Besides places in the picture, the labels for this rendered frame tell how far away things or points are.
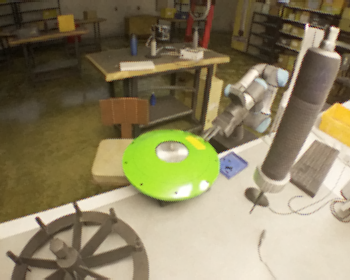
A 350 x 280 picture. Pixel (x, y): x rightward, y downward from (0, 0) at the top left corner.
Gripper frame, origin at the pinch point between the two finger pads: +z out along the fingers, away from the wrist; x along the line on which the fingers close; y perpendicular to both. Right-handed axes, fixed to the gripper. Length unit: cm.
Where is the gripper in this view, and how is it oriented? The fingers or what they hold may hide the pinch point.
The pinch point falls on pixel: (205, 139)
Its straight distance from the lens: 72.6
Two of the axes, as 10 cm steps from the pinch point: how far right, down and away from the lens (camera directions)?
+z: -7.0, 7.1, -0.4
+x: -5.6, -5.2, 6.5
